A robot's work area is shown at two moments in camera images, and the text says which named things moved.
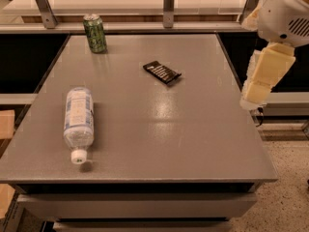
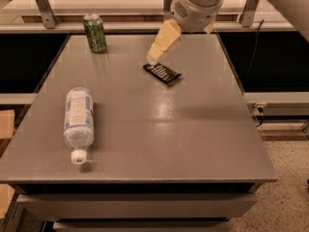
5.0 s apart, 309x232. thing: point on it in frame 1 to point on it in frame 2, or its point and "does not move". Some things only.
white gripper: (283, 18) to (195, 14)
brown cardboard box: (7, 124) does not move
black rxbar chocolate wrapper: (161, 72) does not move
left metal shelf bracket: (44, 7) does not move
